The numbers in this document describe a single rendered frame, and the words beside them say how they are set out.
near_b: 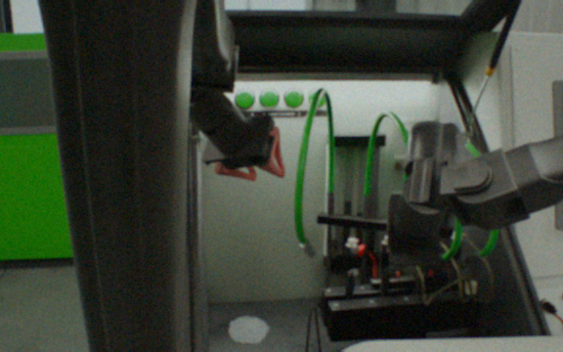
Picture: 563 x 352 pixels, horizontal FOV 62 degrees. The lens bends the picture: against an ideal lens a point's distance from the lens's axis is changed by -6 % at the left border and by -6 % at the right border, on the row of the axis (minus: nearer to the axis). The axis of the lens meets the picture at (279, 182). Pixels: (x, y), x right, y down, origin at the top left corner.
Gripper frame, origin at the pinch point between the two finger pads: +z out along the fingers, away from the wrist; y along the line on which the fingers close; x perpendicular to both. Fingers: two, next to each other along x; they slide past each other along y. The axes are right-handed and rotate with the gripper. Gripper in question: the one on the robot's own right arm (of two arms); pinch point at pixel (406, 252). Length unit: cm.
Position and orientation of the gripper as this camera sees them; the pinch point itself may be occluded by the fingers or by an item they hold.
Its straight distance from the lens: 76.2
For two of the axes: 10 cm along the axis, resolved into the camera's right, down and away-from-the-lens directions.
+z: 1.0, 4.9, 8.7
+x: -9.9, -0.5, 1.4
